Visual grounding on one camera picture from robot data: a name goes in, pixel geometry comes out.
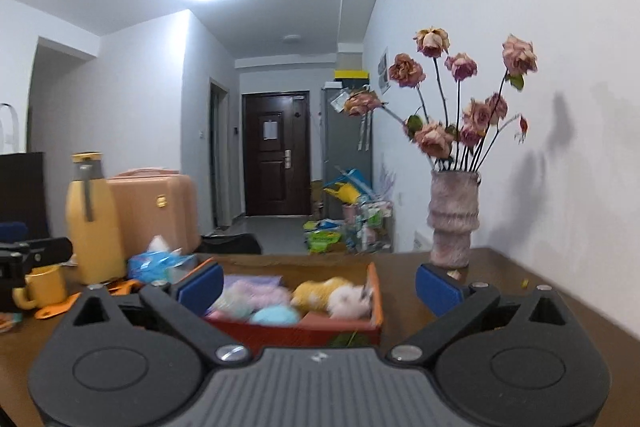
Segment grey refrigerator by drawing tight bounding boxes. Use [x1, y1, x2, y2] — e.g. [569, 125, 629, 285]
[320, 84, 373, 218]

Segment wire rack with bottles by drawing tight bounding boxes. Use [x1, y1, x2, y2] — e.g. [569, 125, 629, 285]
[342, 202, 393, 253]

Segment lilac fluffy towel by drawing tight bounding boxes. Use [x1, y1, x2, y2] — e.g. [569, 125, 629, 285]
[215, 279, 293, 313]

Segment red cardboard box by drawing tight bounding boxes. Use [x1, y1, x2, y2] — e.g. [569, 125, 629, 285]
[197, 257, 385, 353]

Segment light blue plush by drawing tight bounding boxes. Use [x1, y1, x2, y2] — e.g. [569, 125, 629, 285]
[248, 304, 303, 327]

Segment orange strap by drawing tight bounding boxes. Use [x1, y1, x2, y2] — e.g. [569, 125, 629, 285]
[35, 279, 141, 320]

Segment yellow plush toy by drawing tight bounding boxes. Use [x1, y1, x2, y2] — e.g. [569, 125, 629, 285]
[290, 277, 353, 310]

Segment yellow thermos jug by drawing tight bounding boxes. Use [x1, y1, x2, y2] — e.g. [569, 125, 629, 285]
[65, 152, 127, 285]

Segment dark brown door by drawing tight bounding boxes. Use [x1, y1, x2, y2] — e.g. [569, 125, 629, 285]
[242, 91, 311, 217]

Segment black paper bag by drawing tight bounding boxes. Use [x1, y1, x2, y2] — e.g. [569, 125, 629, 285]
[0, 152, 51, 240]

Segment dried pink roses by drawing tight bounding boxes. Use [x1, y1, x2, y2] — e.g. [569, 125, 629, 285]
[344, 27, 538, 172]

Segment blue tissue pack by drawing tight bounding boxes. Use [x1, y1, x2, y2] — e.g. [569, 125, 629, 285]
[127, 235, 198, 285]

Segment pink suitcase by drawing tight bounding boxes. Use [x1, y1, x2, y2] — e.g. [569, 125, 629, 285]
[106, 168, 202, 258]

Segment blue and yellow floor clutter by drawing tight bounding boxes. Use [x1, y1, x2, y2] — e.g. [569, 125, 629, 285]
[304, 167, 373, 253]

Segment yellow mug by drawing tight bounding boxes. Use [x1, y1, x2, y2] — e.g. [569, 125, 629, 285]
[12, 264, 68, 310]

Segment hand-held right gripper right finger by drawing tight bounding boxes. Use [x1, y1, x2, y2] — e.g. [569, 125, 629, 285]
[387, 263, 571, 364]

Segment white plush toy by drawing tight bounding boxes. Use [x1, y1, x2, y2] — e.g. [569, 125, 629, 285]
[327, 285, 376, 320]

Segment pink ceramic vase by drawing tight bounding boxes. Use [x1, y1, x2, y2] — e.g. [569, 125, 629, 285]
[427, 169, 482, 269]

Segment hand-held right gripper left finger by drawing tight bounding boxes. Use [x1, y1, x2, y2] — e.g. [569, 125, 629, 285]
[70, 263, 253, 363]

